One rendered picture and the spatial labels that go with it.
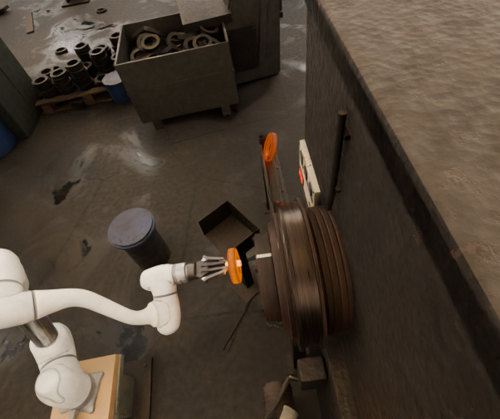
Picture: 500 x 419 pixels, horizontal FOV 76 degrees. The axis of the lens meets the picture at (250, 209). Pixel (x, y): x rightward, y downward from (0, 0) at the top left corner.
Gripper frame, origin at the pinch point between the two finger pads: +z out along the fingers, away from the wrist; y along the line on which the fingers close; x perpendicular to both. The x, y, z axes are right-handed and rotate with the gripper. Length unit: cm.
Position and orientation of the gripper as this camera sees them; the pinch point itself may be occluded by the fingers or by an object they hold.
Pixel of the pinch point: (233, 263)
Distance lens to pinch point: 139.5
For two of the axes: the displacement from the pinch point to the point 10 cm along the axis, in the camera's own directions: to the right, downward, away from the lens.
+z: 9.8, -1.9, -0.8
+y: 1.0, 7.9, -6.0
